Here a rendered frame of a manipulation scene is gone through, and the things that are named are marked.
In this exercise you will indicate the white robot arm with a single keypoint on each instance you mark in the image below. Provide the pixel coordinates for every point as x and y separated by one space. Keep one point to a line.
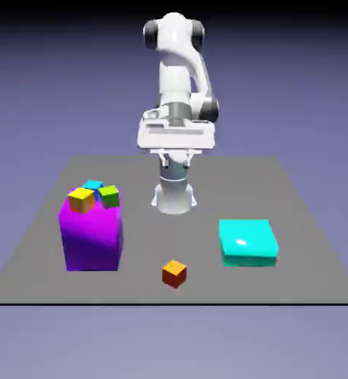
174 59

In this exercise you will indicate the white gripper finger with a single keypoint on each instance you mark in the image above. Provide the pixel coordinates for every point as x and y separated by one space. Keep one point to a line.
165 161
186 161

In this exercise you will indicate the large purple box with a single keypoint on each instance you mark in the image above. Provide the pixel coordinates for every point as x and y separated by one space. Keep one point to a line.
91 234

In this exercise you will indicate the small green cube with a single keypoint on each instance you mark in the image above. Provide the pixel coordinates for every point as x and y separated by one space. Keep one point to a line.
110 195

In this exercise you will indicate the small blue cube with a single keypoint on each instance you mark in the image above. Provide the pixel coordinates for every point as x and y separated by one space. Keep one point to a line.
92 185

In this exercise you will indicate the large cyan box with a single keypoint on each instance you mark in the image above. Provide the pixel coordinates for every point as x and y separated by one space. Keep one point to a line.
246 239

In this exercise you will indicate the small orange cube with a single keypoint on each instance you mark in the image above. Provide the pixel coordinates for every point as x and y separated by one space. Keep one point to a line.
174 274

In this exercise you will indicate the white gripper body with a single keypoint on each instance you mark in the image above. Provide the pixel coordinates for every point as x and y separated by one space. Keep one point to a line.
175 136

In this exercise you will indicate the small yellow cube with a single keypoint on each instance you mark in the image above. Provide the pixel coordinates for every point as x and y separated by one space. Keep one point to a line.
80 200

